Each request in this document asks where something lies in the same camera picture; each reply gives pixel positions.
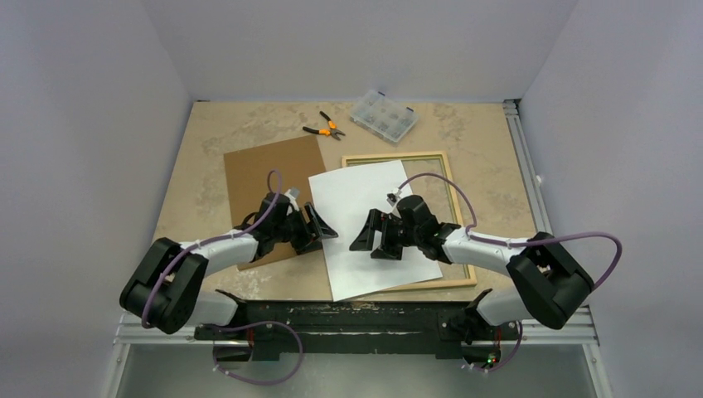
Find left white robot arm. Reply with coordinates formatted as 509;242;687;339
119;191;338;339

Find glossy photo print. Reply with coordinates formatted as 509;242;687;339
308;161;442;301

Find green wooden picture frame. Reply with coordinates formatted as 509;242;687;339
342;151;478;293

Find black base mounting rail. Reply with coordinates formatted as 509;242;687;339
194;300;518;362

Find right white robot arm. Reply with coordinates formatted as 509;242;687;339
349;195;595;337

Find purple cable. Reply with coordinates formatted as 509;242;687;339
386;172;624;375
140;168;305;387

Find orange black pliers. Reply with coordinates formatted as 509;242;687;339
302;111;346;141

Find aluminium extrusion frame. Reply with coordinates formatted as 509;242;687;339
111;101;612;397

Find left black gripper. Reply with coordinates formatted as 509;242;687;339
273;204;336;255

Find brown cardboard backing board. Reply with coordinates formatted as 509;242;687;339
224;134;326;270

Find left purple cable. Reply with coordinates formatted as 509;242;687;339
140;168;305;387

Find clear plastic organizer box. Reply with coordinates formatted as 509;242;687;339
349;90;419;145

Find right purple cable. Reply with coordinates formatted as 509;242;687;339
386;172;624;375

